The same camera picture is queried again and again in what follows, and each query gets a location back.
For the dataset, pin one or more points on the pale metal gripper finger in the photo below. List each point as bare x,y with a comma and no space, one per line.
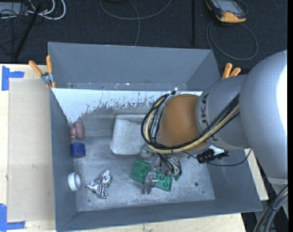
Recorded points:
146,151
149,184

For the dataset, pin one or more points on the dark green flat block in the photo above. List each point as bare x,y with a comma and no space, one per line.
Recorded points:
139,170

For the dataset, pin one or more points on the white rectangular tray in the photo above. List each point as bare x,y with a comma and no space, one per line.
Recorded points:
125,134

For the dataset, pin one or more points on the crumpled silver foil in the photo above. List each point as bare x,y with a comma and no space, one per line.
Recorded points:
101,184

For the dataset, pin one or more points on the blue cylinder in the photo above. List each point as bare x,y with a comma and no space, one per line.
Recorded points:
77,150

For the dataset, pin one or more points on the red-brown toy animal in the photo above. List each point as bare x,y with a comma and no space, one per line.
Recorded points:
78,130

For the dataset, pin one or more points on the white tape roll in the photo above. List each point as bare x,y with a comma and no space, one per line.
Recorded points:
73,181

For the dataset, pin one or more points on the grey metal bin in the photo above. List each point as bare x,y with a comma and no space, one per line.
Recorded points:
127,64

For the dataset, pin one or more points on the brown cardboard board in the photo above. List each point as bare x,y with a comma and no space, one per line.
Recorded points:
28,149

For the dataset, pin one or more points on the black cylinder on white bracket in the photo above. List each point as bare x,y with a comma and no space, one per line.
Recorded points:
205,156

